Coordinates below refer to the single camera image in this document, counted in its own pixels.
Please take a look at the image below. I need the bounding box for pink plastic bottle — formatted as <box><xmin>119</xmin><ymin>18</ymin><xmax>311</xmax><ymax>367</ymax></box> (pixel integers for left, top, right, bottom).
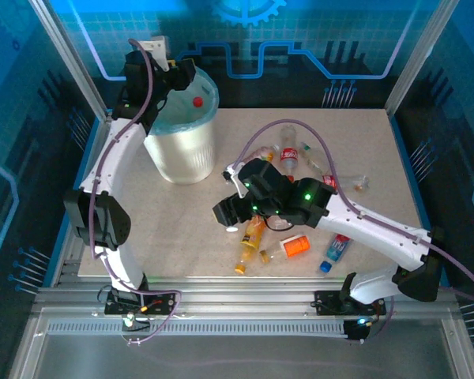
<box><xmin>249</xmin><ymin>144</ymin><xmax>280</xmax><ymax>163</ymax></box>

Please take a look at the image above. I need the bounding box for clear cola bottle red label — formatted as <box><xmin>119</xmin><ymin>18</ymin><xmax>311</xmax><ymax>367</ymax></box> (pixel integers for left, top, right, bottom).
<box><xmin>279</xmin><ymin>125</ymin><xmax>299</xmax><ymax>181</ymax></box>
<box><xmin>322</xmin><ymin>173</ymin><xmax>371</xmax><ymax>193</ymax></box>

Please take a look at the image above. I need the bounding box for orange juice bottle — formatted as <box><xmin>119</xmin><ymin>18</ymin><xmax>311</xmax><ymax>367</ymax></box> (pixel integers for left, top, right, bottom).
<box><xmin>233</xmin><ymin>215</ymin><xmax>268</xmax><ymax>276</ymax></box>

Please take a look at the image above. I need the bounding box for clear bottle orange label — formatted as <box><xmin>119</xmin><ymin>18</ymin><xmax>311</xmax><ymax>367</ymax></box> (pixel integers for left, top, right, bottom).
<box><xmin>259</xmin><ymin>234</ymin><xmax>312</xmax><ymax>265</ymax></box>

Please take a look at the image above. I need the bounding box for white ribbed plastic bin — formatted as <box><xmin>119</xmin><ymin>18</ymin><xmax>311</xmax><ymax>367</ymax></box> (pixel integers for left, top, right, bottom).
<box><xmin>143</xmin><ymin>112</ymin><xmax>218</xmax><ymax>186</ymax></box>

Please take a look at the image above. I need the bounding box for blue label water bottle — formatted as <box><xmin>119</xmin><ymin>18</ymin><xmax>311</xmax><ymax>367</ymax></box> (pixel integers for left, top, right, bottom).
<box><xmin>319</xmin><ymin>233</ymin><xmax>352</xmax><ymax>274</ymax></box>

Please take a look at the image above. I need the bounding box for clear bottle green cap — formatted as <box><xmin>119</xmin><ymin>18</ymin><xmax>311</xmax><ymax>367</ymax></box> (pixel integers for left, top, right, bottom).
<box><xmin>299</xmin><ymin>141</ymin><xmax>335</xmax><ymax>177</ymax></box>

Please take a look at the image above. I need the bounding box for small black electronics module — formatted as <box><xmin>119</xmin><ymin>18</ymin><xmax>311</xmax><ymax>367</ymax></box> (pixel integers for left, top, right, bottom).
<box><xmin>342</xmin><ymin>317</ymin><xmax>371</xmax><ymax>343</ymax></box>
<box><xmin>120</xmin><ymin>311</ymin><xmax>151</xmax><ymax>332</ymax></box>

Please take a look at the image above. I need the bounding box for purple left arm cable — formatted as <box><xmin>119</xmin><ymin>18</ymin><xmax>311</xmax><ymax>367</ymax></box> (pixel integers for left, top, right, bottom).
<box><xmin>87</xmin><ymin>38</ymin><xmax>182</xmax><ymax>347</ymax></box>

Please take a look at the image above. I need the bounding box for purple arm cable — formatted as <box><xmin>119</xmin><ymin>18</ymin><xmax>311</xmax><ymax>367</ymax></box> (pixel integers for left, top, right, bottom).
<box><xmin>87</xmin><ymin>38</ymin><xmax>182</xmax><ymax>347</ymax></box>
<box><xmin>232</xmin><ymin>119</ymin><xmax>474</xmax><ymax>307</ymax></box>

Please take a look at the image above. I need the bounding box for aluminium frame post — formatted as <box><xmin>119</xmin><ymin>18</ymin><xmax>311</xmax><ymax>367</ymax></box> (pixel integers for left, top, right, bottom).
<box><xmin>382</xmin><ymin>0</ymin><xmax>460</xmax><ymax>115</ymax></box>
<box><xmin>28</xmin><ymin>0</ymin><xmax>112</xmax><ymax>122</ymax></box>

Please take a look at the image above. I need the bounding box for aluminium front frame rail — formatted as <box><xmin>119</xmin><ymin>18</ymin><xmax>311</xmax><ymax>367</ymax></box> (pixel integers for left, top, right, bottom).
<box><xmin>31</xmin><ymin>276</ymin><xmax>459</xmax><ymax>317</ymax></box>

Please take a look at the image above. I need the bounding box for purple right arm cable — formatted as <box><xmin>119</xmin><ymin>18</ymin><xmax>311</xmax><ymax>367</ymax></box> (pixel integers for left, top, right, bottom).
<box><xmin>232</xmin><ymin>119</ymin><xmax>474</xmax><ymax>307</ymax></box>

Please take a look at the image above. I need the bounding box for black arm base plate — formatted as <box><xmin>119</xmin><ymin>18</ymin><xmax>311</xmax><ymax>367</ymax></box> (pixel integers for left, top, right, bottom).
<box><xmin>103</xmin><ymin>289</ymin><xmax>175</xmax><ymax>317</ymax></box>
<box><xmin>314</xmin><ymin>290</ymin><xmax>387</xmax><ymax>317</ymax></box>

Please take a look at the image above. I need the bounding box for slotted metal cable tray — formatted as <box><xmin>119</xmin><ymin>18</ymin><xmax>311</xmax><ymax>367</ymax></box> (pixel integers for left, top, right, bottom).
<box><xmin>45</xmin><ymin>320</ymin><xmax>351</xmax><ymax>337</ymax></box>

